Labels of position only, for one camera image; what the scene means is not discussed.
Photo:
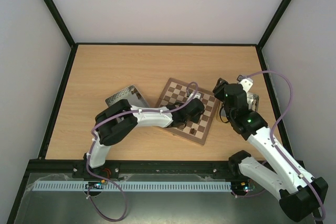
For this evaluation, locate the wooden chess board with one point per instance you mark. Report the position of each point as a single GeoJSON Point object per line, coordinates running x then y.
{"type": "Point", "coordinates": [175, 91]}

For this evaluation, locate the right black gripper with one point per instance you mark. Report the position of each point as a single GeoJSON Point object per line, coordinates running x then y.
{"type": "Point", "coordinates": [220, 86]}

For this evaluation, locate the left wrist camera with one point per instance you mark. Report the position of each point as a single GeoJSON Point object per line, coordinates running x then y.
{"type": "Point", "coordinates": [193, 95]}

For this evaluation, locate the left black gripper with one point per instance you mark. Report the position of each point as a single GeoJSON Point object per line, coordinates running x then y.
{"type": "Point", "coordinates": [197, 119]}

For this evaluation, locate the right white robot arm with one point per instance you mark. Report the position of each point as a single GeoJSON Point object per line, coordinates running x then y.
{"type": "Point", "coordinates": [299, 193]}

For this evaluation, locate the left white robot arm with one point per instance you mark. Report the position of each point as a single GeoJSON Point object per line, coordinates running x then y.
{"type": "Point", "coordinates": [116, 122]}

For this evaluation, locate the black frame rail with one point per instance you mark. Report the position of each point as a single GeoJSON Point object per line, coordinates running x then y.
{"type": "Point", "coordinates": [115, 169]}

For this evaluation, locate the light blue cable duct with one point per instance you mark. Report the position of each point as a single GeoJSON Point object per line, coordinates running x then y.
{"type": "Point", "coordinates": [134, 186]}

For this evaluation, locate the pink tin tray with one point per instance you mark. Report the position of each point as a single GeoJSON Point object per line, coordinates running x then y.
{"type": "Point", "coordinates": [130, 93]}

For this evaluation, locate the gold tin tray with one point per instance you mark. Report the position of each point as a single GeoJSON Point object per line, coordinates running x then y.
{"type": "Point", "coordinates": [253, 104]}

